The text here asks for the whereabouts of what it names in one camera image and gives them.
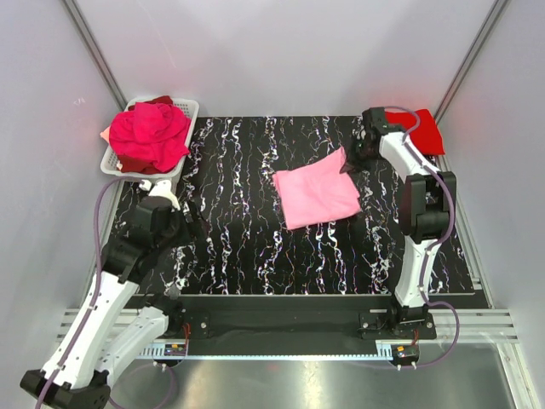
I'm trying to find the folded red t shirt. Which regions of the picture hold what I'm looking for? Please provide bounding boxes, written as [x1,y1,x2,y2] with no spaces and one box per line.
[386,109,445,156]

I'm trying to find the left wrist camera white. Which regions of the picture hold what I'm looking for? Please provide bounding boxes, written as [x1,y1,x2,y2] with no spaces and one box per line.
[139,179,181,211]

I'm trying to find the crumpled magenta t shirt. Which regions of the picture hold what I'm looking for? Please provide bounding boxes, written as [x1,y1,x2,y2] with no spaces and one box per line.
[108,102,192,175]

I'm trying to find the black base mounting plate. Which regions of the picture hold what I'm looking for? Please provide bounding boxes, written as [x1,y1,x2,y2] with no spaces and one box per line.
[180,295,437,359]

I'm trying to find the aluminium rail front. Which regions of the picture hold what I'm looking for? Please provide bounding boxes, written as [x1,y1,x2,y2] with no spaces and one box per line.
[54,308,523,363]

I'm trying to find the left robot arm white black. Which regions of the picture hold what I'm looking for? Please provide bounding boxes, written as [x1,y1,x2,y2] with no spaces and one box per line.
[20,196,206,408]

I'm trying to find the light pink t shirt in basket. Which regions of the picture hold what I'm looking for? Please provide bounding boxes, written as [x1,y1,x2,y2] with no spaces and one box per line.
[100,127,110,142]

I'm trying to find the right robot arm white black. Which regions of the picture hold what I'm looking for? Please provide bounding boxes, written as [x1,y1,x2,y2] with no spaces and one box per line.
[341,107,456,338]

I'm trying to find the white plastic basket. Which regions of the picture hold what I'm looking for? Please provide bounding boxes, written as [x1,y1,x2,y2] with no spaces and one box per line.
[100,95,199,185]

